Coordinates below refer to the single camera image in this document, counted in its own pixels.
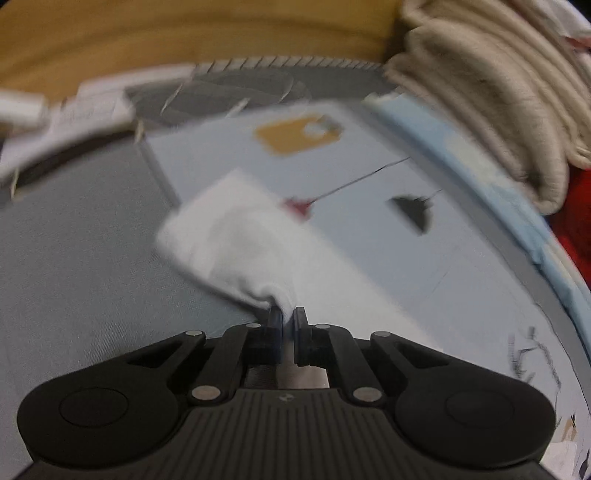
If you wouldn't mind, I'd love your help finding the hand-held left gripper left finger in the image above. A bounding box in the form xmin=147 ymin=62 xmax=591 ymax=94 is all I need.
xmin=126 ymin=306 xmax=284 ymax=407

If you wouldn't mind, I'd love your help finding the dark grey quilted cloth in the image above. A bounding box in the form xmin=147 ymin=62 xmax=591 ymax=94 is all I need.
xmin=124 ymin=56 xmax=389 ymax=131

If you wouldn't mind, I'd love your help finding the small white garment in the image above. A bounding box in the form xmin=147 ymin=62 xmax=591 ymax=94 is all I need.
xmin=154 ymin=168 xmax=432 ymax=388

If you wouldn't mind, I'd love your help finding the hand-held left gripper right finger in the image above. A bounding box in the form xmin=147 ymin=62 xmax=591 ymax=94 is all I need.
xmin=293 ymin=306 xmax=452 ymax=408

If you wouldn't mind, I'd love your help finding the red knitted cloth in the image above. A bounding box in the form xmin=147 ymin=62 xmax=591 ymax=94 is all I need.
xmin=549 ymin=159 xmax=591 ymax=298

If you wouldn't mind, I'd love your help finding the printed light blue blanket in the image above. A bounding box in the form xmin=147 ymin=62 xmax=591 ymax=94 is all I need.
xmin=137 ymin=92 xmax=591 ymax=480

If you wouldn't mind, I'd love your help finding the white paper sheet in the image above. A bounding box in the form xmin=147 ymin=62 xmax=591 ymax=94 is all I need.
xmin=0 ymin=64 xmax=195 ymax=186

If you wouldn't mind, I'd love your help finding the beige folded cloth pile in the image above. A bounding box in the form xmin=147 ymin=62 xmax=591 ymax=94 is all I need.
xmin=382 ymin=0 xmax=591 ymax=217

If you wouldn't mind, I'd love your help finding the wooden bed frame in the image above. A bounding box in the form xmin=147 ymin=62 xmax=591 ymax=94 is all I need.
xmin=0 ymin=0 xmax=403 ymax=101

